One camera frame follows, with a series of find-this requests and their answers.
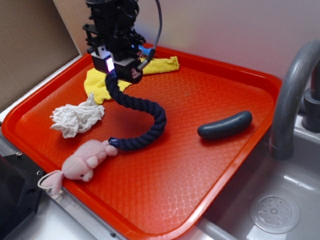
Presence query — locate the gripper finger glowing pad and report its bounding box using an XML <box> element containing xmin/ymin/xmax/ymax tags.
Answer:
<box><xmin>91</xmin><ymin>52</ymin><xmax>115</xmax><ymax>74</ymax></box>
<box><xmin>113</xmin><ymin>58</ymin><xmax>143</xmax><ymax>84</ymax></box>

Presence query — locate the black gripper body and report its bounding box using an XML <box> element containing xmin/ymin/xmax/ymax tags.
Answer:
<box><xmin>82</xmin><ymin>0</ymin><xmax>145</xmax><ymax>62</ymax></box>

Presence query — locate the dark blue twisted rope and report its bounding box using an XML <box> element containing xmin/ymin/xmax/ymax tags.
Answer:
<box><xmin>104</xmin><ymin>72</ymin><xmax>168</xmax><ymax>152</ymax></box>

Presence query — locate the yellow woven cloth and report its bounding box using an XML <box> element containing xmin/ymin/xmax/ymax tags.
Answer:
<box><xmin>83</xmin><ymin>56</ymin><xmax>180</xmax><ymax>105</ymax></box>

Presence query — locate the crumpled white paper towel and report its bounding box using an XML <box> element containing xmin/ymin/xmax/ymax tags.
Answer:
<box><xmin>50</xmin><ymin>93</ymin><xmax>105</xmax><ymax>139</ymax></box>

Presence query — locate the brown cardboard panel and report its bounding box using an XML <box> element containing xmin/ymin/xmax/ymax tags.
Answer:
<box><xmin>0</xmin><ymin>0</ymin><xmax>79</xmax><ymax>111</ymax></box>

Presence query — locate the red plastic tray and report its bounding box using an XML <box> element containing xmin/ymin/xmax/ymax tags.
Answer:
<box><xmin>1</xmin><ymin>47</ymin><xmax>282</xmax><ymax>240</ymax></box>

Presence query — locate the pink plush bunny toy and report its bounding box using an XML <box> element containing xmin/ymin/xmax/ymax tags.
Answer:
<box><xmin>37</xmin><ymin>139</ymin><xmax>118</xmax><ymax>195</ymax></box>

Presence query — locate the dark grey toy sausage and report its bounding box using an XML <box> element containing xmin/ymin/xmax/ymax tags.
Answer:
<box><xmin>197</xmin><ymin>110</ymin><xmax>253</xmax><ymax>140</ymax></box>

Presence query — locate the grey sink faucet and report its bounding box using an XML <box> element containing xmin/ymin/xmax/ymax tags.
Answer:
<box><xmin>269</xmin><ymin>39</ymin><xmax>320</xmax><ymax>160</ymax></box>

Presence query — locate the grey metal sink basin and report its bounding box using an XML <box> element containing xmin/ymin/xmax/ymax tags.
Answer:
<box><xmin>196</xmin><ymin>117</ymin><xmax>320</xmax><ymax>240</ymax></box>

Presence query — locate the sink drain strainer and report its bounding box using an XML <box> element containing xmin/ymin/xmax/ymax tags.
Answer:
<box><xmin>249</xmin><ymin>192</ymin><xmax>301</xmax><ymax>235</ymax></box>

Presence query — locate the braided grey cable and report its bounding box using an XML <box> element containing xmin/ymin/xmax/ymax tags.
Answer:
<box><xmin>136</xmin><ymin>0</ymin><xmax>164</xmax><ymax>71</ymax></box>

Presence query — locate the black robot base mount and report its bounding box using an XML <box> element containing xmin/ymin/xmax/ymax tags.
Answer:
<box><xmin>0</xmin><ymin>152</ymin><xmax>44</xmax><ymax>240</ymax></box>

